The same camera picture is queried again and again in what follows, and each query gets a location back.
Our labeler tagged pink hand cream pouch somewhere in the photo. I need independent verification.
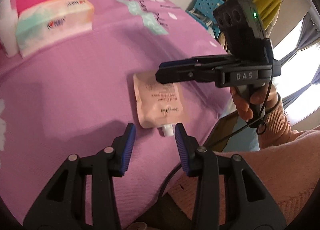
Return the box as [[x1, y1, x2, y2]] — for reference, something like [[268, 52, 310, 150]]
[[133, 71, 187, 137]]

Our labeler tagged pink sleeve forearm right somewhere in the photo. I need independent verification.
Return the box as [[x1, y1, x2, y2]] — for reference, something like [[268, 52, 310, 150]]
[[169, 88, 319, 224]]

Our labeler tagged right hand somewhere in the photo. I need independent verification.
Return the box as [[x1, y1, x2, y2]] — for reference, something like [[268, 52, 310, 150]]
[[230, 85, 278, 122]]

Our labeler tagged blue perforated basket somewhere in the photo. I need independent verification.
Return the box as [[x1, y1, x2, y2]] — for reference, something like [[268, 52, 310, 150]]
[[186, 0, 224, 38]]

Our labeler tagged grey window curtain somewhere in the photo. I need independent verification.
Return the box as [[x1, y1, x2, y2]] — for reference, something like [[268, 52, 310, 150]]
[[275, 14, 319, 113]]

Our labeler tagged pink bed blanket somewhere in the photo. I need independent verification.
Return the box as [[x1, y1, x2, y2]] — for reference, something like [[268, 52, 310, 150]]
[[1, 0, 224, 222]]

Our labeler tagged pastel tissue pack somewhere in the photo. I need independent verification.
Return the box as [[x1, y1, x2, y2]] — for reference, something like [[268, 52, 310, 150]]
[[15, 0, 94, 58]]

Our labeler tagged white lotion bottle red label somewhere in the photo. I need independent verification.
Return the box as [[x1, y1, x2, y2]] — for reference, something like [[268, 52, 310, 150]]
[[1, 0, 19, 58]]

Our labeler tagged black tracking camera box right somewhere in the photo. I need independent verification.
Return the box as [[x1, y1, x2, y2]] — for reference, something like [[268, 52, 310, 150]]
[[213, 0, 271, 64]]

